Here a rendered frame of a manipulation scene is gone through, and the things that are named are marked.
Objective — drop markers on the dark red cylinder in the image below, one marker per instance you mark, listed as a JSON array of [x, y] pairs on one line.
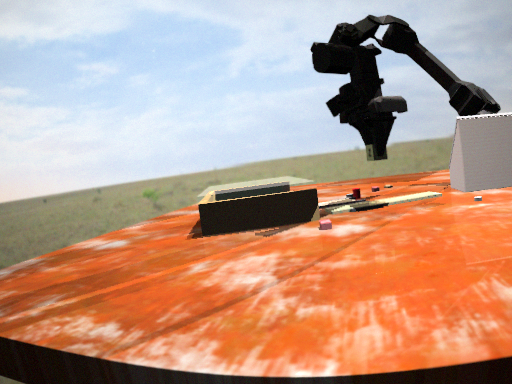
[[356, 193]]

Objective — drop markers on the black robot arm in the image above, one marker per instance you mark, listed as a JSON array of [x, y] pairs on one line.
[[343, 54]]

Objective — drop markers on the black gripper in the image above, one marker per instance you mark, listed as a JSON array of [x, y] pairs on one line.
[[374, 120]]

